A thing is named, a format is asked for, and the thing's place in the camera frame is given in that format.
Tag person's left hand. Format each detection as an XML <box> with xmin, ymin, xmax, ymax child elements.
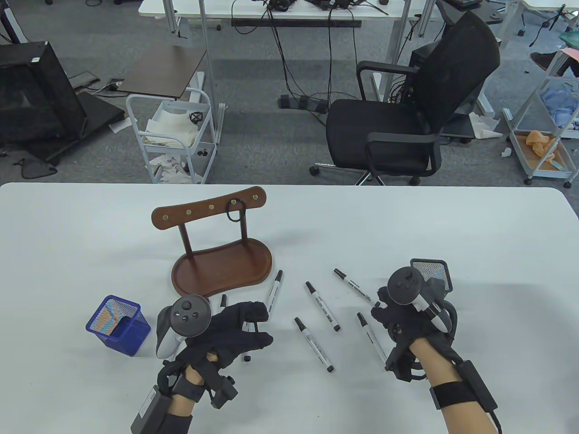
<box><xmin>174</xmin><ymin>302</ymin><xmax>275</xmax><ymax>371</ymax></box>

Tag person's right hand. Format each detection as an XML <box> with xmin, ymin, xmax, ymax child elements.
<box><xmin>371</xmin><ymin>287</ymin><xmax>458</xmax><ymax>362</ymax></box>

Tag grey white hand controller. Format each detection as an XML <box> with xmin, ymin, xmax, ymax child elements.
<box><xmin>387</xmin><ymin>268</ymin><xmax>449</xmax><ymax>331</ymax></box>
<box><xmin>156</xmin><ymin>295</ymin><xmax>212</xmax><ymax>360</ymax></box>

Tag black forearm battery box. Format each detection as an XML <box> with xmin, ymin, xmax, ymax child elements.
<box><xmin>457</xmin><ymin>359</ymin><xmax>498</xmax><ymax>413</ymax></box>
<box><xmin>131</xmin><ymin>384</ymin><xmax>172</xmax><ymax>434</ymax></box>

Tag person's right forearm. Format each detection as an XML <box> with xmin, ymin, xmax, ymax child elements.
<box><xmin>409</xmin><ymin>337</ymin><xmax>498</xmax><ymax>434</ymax></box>

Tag black mesh pen holder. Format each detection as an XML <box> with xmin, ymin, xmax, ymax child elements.
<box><xmin>409</xmin><ymin>259</ymin><xmax>454</xmax><ymax>299</ymax></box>

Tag brown wooden hook stand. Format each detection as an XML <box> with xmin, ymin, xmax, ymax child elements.
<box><xmin>151</xmin><ymin>186</ymin><xmax>274</xmax><ymax>300</ymax></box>

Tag blue mesh pen holder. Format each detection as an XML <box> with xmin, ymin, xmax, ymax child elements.
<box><xmin>85</xmin><ymin>295</ymin><xmax>152</xmax><ymax>358</ymax></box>

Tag white rolling cart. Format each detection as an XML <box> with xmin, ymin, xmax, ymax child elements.
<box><xmin>503</xmin><ymin>47</ymin><xmax>579</xmax><ymax>189</ymax></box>
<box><xmin>126</xmin><ymin>88</ymin><xmax>218</xmax><ymax>185</ymax></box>

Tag white scribbled paper sheets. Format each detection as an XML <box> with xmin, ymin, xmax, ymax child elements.
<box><xmin>152</xmin><ymin>154</ymin><xmax>194</xmax><ymax>184</ymax></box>

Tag black mesh office chair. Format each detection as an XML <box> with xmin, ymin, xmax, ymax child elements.
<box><xmin>309</xmin><ymin>8</ymin><xmax>502</xmax><ymax>187</ymax></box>

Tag white crumpled paper sheet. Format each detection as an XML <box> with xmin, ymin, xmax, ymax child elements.
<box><xmin>146</xmin><ymin>105</ymin><xmax>202</xmax><ymax>148</ymax></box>

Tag orange cloth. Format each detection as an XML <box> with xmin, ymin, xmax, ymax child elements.
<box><xmin>525</xmin><ymin>130</ymin><xmax>558</xmax><ymax>162</ymax></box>

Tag black floor power strip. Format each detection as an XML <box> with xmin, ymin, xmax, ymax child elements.
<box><xmin>277</xmin><ymin>94</ymin><xmax>329</xmax><ymax>114</ymax></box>

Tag black triangular floor object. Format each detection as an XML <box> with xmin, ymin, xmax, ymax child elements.
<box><xmin>13</xmin><ymin>158</ymin><xmax>58</xmax><ymax>179</ymax></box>

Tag black floor platform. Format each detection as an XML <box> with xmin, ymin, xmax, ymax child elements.
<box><xmin>0</xmin><ymin>90</ymin><xmax>126</xmax><ymax>166</ymax></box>

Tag black computer tower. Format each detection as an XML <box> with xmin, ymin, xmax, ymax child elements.
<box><xmin>409</xmin><ymin>43</ymin><xmax>436</xmax><ymax>68</ymax></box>

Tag light blue cloth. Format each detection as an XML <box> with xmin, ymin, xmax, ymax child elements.
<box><xmin>540</xmin><ymin>85</ymin><xmax>579</xmax><ymax>130</ymax></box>

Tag brown side table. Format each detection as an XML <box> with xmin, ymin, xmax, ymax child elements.
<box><xmin>115</xmin><ymin>44</ymin><xmax>209</xmax><ymax>101</ymax></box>

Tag black mesh box cabinet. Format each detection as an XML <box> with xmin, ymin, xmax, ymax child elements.
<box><xmin>0</xmin><ymin>41</ymin><xmax>89</xmax><ymax>146</ymax></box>

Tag white office desk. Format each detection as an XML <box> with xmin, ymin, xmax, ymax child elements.
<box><xmin>138</xmin><ymin>0</ymin><xmax>444</xmax><ymax>104</ymax></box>

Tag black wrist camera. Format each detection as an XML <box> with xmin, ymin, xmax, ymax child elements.
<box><xmin>384</xmin><ymin>341</ymin><xmax>428</xmax><ymax>384</ymax></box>
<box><xmin>208</xmin><ymin>374</ymin><xmax>239</xmax><ymax>410</ymax></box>

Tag black wrist strap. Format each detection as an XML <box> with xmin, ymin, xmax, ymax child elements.
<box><xmin>429</xmin><ymin>382</ymin><xmax>478</xmax><ymax>410</ymax></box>
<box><xmin>174</xmin><ymin>377</ymin><xmax>204</xmax><ymax>402</ymax></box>

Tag silver metal post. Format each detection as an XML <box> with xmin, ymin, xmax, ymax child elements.
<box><xmin>197</xmin><ymin>0</ymin><xmax>225</xmax><ymax>146</ymax></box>

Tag black cable tray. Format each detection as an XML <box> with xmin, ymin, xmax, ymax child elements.
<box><xmin>231</xmin><ymin>19</ymin><xmax>362</xmax><ymax>28</ymax></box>

